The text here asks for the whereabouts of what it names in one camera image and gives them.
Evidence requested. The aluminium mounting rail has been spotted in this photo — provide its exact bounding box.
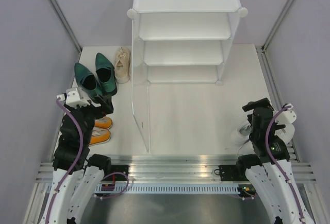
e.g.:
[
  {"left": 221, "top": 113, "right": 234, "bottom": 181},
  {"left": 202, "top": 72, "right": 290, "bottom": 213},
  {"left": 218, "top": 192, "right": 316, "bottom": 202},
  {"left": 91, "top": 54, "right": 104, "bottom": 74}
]
[{"left": 36, "top": 154, "right": 318, "bottom": 183}]

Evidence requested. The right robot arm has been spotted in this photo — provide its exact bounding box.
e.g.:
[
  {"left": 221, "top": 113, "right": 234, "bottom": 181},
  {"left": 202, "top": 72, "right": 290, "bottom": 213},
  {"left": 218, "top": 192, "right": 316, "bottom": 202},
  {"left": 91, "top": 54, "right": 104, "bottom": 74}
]
[{"left": 235, "top": 98, "right": 314, "bottom": 223}]

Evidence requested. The clear cabinet door panel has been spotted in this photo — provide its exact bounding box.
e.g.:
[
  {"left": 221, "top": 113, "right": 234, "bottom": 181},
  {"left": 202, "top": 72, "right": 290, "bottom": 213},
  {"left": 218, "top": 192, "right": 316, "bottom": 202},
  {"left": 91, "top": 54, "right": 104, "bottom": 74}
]
[{"left": 131, "top": 82, "right": 151, "bottom": 153}]

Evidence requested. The right aluminium frame post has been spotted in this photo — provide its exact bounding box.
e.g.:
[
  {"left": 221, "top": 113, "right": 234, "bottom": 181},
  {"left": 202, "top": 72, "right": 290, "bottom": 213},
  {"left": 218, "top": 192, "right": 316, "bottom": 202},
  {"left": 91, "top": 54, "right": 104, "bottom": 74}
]
[{"left": 261, "top": 0, "right": 295, "bottom": 52}]

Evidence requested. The white plastic shoe cabinet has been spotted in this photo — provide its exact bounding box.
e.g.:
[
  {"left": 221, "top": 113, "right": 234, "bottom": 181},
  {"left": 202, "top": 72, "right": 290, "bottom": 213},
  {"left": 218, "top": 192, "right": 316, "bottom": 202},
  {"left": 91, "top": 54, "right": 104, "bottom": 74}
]
[{"left": 127, "top": 0, "right": 248, "bottom": 85}]

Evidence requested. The green pointed shoe left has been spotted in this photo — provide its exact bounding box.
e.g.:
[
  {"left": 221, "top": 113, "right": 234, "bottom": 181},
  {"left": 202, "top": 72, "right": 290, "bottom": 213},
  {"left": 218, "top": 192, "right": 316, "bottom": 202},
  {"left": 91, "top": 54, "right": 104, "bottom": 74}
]
[{"left": 74, "top": 63, "right": 103, "bottom": 99}]

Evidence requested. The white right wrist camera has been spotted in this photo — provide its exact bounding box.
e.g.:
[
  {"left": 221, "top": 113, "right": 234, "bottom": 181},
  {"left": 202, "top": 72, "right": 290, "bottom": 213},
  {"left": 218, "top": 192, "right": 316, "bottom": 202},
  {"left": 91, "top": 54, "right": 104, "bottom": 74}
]
[{"left": 275, "top": 103, "right": 297, "bottom": 125}]

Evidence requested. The green pointed shoe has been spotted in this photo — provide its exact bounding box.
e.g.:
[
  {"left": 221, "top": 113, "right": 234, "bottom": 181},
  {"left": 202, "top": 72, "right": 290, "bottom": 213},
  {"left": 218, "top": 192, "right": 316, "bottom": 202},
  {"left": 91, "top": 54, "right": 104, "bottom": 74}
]
[
  {"left": 74, "top": 63, "right": 103, "bottom": 99},
  {"left": 95, "top": 53, "right": 117, "bottom": 96}
]

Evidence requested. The orange sneaker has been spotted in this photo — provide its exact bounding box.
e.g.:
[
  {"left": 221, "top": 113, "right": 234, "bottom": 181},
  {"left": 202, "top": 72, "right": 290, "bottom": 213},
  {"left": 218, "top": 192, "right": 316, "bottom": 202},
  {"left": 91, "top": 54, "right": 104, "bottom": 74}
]
[
  {"left": 95, "top": 116, "right": 113, "bottom": 129},
  {"left": 89, "top": 127, "right": 111, "bottom": 146}
]

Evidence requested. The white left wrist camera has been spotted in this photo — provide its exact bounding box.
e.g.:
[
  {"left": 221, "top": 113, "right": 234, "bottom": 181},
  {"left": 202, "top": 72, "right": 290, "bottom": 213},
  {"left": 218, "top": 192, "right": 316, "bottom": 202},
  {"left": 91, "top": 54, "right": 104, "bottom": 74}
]
[{"left": 56, "top": 87, "right": 90, "bottom": 108}]

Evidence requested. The beige sneaker left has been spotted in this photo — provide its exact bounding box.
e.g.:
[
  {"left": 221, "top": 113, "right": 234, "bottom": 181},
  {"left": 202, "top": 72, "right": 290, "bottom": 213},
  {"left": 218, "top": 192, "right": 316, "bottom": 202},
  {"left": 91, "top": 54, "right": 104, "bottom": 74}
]
[{"left": 114, "top": 47, "right": 130, "bottom": 84}]

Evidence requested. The green pointed shoe right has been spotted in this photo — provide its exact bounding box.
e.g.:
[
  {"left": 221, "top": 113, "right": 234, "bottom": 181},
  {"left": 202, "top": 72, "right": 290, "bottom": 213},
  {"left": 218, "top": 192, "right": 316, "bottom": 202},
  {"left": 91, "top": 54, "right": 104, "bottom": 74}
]
[{"left": 95, "top": 53, "right": 117, "bottom": 96}]

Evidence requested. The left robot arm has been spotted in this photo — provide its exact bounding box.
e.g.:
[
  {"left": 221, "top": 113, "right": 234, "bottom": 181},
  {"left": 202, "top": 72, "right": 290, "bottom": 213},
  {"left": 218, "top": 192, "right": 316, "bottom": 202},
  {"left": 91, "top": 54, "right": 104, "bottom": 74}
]
[{"left": 40, "top": 94, "right": 113, "bottom": 223}]

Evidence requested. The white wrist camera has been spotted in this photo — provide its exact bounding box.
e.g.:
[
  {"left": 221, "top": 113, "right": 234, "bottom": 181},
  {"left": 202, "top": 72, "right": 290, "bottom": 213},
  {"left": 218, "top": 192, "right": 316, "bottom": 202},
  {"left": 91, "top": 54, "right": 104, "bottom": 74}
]
[
  {"left": 275, "top": 103, "right": 297, "bottom": 125},
  {"left": 56, "top": 87, "right": 90, "bottom": 108}
]

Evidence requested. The white sneaker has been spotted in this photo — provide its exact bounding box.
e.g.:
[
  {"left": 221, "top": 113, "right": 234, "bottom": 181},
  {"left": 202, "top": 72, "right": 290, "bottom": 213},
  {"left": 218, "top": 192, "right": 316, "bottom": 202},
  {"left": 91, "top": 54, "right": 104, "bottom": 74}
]
[
  {"left": 230, "top": 121, "right": 252, "bottom": 145},
  {"left": 275, "top": 124, "right": 295, "bottom": 144}
]

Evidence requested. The left aluminium frame post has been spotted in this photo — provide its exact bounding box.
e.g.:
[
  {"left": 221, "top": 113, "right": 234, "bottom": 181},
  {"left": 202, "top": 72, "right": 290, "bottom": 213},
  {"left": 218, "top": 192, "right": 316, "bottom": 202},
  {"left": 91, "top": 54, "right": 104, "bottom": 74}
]
[{"left": 48, "top": 0, "right": 82, "bottom": 54}]

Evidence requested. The orange sneaker lower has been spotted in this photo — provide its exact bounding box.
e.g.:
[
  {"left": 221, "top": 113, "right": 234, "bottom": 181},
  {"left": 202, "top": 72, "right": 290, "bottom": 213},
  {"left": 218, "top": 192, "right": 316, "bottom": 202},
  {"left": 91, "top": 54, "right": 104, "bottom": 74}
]
[{"left": 89, "top": 127, "right": 111, "bottom": 146}]

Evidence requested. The orange sneaker upper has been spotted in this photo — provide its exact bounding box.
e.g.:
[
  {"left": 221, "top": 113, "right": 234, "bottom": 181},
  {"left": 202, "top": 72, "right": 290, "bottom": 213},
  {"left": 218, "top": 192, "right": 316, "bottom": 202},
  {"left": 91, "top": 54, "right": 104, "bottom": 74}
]
[{"left": 95, "top": 116, "right": 113, "bottom": 129}]

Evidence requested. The white slotted cable duct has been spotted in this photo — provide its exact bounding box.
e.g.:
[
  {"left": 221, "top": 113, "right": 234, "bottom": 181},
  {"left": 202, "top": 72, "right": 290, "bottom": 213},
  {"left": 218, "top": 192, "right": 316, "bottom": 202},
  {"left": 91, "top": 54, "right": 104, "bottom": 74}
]
[{"left": 94, "top": 183, "right": 240, "bottom": 195}]

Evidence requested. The aluminium frame post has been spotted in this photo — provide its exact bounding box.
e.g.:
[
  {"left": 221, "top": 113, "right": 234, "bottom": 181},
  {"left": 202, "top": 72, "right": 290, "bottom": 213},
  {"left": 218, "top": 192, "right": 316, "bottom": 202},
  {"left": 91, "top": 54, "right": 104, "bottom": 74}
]
[
  {"left": 48, "top": 0, "right": 82, "bottom": 54},
  {"left": 261, "top": 0, "right": 295, "bottom": 52}
]

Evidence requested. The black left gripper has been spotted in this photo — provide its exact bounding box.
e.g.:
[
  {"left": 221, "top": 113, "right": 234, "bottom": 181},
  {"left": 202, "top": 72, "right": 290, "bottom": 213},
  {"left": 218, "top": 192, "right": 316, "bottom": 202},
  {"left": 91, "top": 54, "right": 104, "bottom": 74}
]
[{"left": 65, "top": 93, "right": 113, "bottom": 144}]

